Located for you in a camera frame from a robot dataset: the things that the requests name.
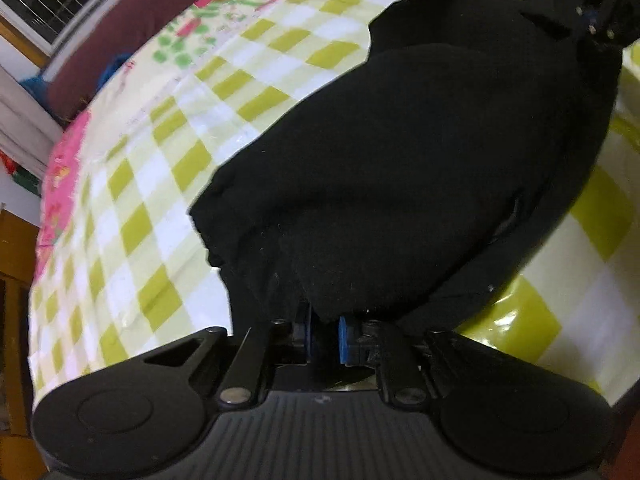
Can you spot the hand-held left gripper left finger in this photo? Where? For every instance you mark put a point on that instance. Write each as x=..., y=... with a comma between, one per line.
x=310, y=336

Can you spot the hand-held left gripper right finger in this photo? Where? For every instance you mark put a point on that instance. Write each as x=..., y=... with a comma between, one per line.
x=344, y=340

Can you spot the black pants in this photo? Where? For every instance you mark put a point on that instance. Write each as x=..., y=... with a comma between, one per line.
x=410, y=170

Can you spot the green checked bed sheet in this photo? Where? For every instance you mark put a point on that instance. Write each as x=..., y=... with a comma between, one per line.
x=165, y=160

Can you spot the wooden desk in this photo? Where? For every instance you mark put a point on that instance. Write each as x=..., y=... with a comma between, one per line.
x=15, y=310

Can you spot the blue cloth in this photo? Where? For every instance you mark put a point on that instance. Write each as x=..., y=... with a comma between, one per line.
x=35, y=91
x=112, y=67

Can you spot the beige curtain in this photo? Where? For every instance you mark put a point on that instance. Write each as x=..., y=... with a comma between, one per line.
x=22, y=125

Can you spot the red and green wall hanging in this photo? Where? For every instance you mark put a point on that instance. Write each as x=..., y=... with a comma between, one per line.
x=17, y=172

